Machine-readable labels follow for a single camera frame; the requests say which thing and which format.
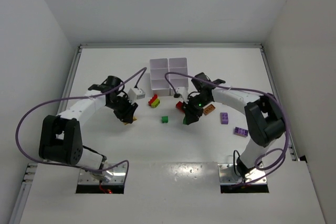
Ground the purple long lego brick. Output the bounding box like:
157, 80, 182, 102
234, 127, 248, 137

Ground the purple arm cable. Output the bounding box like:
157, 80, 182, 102
164, 72, 291, 188
15, 67, 148, 183

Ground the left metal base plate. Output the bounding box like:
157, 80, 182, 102
78, 163, 128, 186

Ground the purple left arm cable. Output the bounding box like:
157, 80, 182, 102
15, 67, 148, 183

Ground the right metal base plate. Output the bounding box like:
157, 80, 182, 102
218, 163, 268, 185

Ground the lime lego brick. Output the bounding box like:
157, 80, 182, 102
150, 99, 160, 108

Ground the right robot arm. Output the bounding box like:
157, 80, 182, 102
182, 72, 286, 177

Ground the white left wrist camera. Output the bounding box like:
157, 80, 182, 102
128, 88, 145, 103

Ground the orange-brown long lego brick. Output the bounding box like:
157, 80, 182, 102
203, 104, 216, 115

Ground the metal base plate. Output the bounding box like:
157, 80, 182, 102
78, 163, 128, 186
218, 163, 268, 185

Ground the white compartment container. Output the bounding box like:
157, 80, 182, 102
149, 57, 190, 96

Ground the yellow lego brick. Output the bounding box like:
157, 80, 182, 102
123, 116, 137, 125

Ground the purple square lego brick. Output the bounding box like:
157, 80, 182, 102
220, 112, 229, 125

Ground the dark green lego brick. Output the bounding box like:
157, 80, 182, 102
161, 116, 169, 123

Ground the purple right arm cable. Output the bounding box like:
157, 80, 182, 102
164, 72, 291, 188

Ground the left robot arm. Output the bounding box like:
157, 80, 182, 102
39, 76, 145, 170

